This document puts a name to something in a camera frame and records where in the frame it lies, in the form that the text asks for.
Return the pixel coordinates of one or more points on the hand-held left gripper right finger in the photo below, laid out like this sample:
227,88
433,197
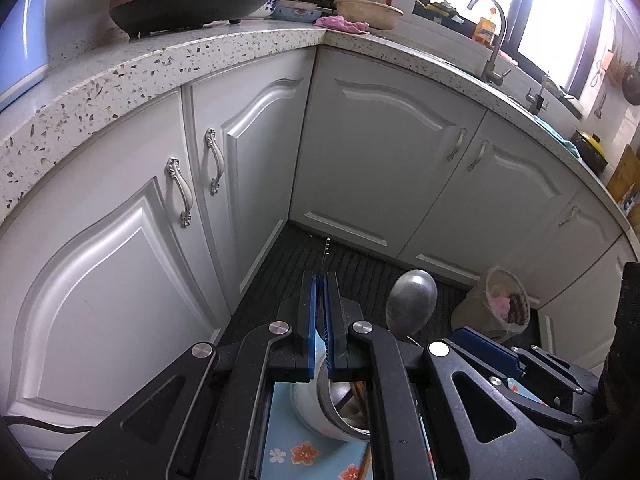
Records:
330,320

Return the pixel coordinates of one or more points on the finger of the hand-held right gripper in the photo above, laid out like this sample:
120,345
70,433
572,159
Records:
545,405
487,352

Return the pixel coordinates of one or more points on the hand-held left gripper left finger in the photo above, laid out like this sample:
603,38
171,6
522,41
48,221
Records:
312,310

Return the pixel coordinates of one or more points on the light blue cartoon print cup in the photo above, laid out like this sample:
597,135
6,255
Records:
340,410

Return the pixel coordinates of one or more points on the trash bin with plastic bag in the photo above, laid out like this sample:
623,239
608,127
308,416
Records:
492,305

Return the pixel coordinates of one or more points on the blue floral table mat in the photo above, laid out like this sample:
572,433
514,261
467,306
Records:
290,445

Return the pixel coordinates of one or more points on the wooden chopstick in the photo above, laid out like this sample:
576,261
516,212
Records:
367,462

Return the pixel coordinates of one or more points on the wooden cutting board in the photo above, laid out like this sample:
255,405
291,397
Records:
625,177

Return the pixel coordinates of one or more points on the teal cloth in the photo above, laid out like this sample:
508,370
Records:
555,132

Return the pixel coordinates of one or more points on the small silver faucet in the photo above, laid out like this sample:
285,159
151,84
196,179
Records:
537,94

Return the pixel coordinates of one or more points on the hanging dark pan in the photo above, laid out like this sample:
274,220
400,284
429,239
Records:
631,82

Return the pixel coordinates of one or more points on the pink cloth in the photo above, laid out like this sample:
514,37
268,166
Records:
342,24

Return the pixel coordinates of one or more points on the blue floral dish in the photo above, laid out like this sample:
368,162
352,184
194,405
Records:
300,11

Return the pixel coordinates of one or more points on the beige basin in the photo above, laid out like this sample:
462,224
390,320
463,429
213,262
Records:
370,14

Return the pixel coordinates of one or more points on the small blue patterned bowl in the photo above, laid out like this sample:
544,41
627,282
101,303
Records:
270,8

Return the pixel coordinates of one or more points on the tall silver faucet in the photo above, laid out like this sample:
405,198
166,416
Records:
497,45

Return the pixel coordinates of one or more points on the black induction cooker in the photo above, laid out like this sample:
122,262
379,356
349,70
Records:
190,12

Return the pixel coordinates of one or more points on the orange bottle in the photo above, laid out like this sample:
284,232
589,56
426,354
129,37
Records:
485,29

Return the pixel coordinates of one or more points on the window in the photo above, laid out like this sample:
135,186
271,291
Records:
550,5

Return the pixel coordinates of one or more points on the light blue appliance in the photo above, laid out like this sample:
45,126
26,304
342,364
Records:
22,45

